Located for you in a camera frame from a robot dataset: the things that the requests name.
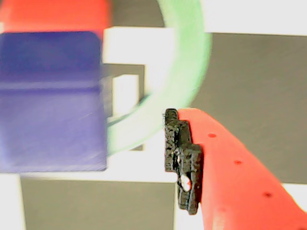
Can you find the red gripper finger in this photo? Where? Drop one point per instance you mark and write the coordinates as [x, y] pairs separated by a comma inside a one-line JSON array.
[[235, 187]]

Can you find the red cube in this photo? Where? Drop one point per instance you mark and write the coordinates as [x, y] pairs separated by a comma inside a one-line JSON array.
[[52, 14]]

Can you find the blue cube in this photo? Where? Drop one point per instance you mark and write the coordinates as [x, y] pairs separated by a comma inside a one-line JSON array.
[[48, 107]]

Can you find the black white marker checkerboard mat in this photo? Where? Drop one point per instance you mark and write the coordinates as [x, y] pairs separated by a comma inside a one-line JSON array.
[[251, 95]]

